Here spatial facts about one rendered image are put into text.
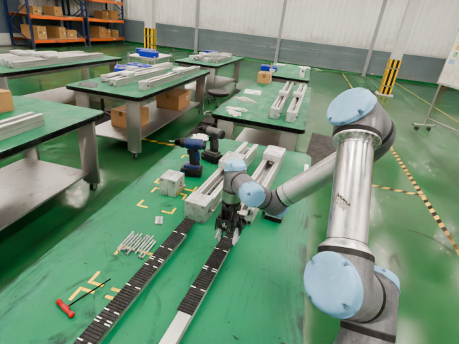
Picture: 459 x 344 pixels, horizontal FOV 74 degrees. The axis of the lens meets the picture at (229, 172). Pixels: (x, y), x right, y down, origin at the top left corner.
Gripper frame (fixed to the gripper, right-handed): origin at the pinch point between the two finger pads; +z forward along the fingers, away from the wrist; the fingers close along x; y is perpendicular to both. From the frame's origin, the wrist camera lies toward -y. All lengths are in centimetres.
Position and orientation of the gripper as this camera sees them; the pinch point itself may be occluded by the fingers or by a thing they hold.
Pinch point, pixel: (227, 240)
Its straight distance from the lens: 123.4
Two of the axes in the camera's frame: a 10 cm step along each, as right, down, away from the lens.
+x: 9.4, 2.4, -2.5
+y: -3.3, 3.8, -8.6
